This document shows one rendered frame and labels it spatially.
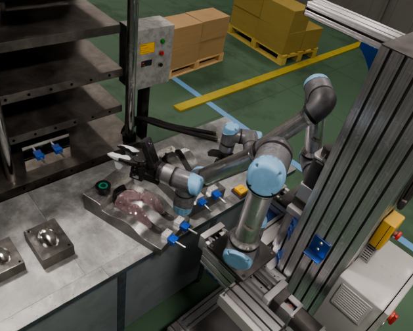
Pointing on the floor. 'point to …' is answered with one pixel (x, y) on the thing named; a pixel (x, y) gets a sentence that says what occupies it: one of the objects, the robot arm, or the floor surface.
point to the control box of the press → (148, 60)
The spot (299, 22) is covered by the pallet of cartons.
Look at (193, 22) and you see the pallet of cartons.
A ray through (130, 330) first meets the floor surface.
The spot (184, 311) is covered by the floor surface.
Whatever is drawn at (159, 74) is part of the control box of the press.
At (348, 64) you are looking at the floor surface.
